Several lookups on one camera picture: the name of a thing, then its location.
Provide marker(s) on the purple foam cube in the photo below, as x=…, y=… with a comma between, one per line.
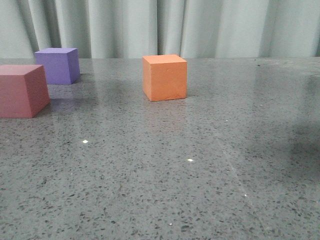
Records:
x=61, y=65

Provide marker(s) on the orange foam cube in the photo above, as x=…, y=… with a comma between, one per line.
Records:
x=164, y=77

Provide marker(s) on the pink foam cube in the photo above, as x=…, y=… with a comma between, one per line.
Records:
x=23, y=90

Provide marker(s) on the grey-green pleated curtain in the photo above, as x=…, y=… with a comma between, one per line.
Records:
x=102, y=29

